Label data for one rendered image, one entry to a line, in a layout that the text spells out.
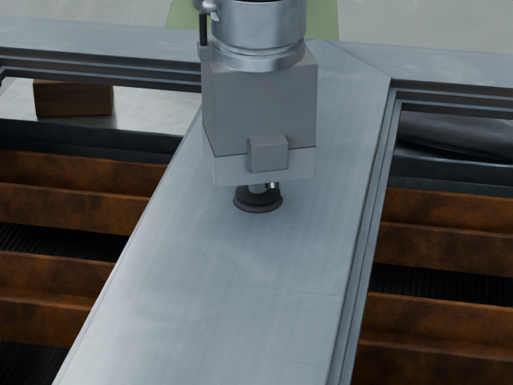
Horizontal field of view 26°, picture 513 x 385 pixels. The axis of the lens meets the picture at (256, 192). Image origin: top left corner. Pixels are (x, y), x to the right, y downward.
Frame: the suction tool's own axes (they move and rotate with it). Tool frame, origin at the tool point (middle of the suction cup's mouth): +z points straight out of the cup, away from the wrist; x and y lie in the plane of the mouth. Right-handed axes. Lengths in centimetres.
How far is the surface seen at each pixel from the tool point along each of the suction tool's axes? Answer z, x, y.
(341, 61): -0.6, 27.5, 15.2
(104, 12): 85, 261, 5
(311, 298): -0.9, -14.2, 1.1
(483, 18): 85, 230, 123
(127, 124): 16, 49, -7
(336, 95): -0.6, 19.4, 12.4
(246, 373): -0.8, -21.5, -5.4
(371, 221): 1.0, -1.9, 9.7
